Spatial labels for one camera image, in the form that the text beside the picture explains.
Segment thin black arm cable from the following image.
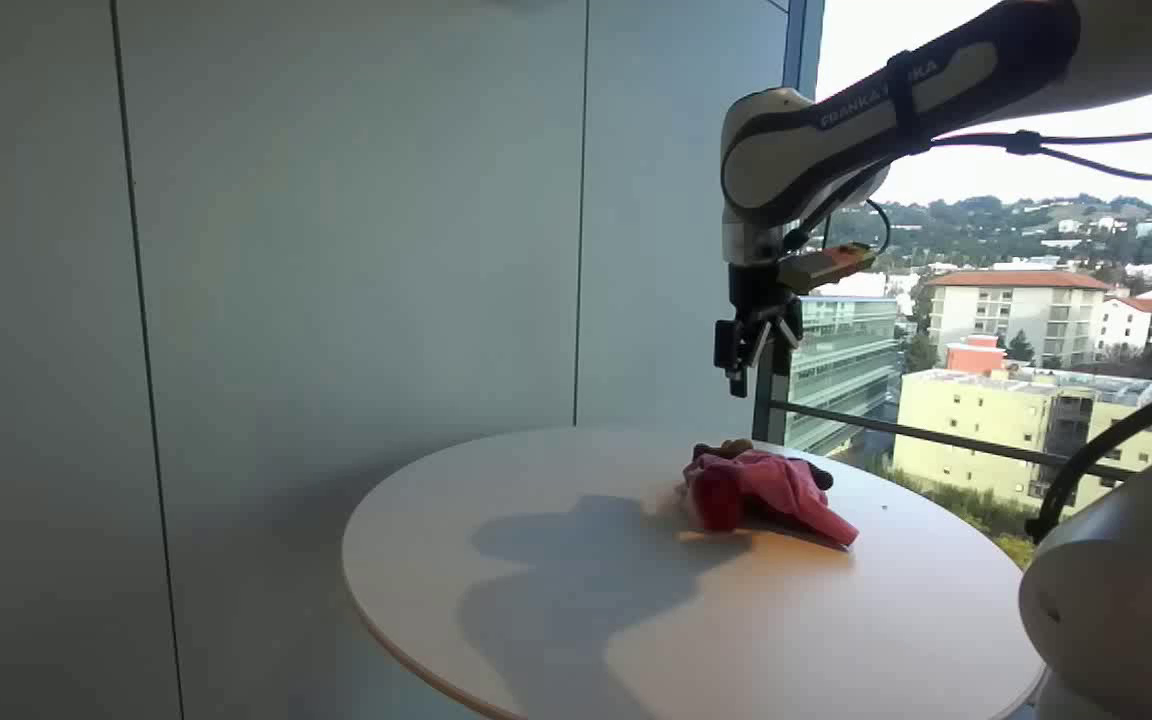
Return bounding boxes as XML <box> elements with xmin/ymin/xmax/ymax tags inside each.
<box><xmin>917</xmin><ymin>109</ymin><xmax>1152</xmax><ymax>184</ymax></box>

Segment thick black base cable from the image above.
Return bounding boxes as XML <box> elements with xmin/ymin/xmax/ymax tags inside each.
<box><xmin>1022</xmin><ymin>363</ymin><xmax>1152</xmax><ymax>549</ymax></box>

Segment yellowish wrist camera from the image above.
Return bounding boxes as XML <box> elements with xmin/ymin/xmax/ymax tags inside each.
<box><xmin>780</xmin><ymin>241</ymin><xmax>884</xmax><ymax>296</ymax></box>

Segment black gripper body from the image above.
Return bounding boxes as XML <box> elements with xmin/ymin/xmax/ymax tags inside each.
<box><xmin>728</xmin><ymin>260</ymin><xmax>808</xmax><ymax>352</ymax></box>

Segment glass office building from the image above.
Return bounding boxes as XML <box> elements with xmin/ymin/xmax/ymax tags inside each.
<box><xmin>783</xmin><ymin>291</ymin><xmax>906</xmax><ymax>469</ymax></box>

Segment yellow flat-roofed building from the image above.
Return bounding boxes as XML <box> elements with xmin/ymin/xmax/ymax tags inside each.
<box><xmin>889</xmin><ymin>363</ymin><xmax>1152</xmax><ymax>512</ymax></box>

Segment white building with red roof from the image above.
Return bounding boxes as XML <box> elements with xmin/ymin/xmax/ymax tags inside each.
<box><xmin>922</xmin><ymin>262</ymin><xmax>1115</xmax><ymax>370</ymax></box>

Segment pink cloth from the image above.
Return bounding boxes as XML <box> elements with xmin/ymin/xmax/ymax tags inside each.
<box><xmin>677</xmin><ymin>444</ymin><xmax>864</xmax><ymax>550</ymax></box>

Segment dark window mullion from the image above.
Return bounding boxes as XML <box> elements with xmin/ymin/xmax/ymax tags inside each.
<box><xmin>747</xmin><ymin>0</ymin><xmax>829</xmax><ymax>446</ymax></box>

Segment dark balcony railing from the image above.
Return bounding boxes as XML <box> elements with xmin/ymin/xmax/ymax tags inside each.
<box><xmin>789</xmin><ymin>396</ymin><xmax>1142</xmax><ymax>483</ymax></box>

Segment small orange building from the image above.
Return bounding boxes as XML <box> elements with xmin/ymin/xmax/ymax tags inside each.
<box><xmin>944</xmin><ymin>331</ymin><xmax>1013</xmax><ymax>379</ymax></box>

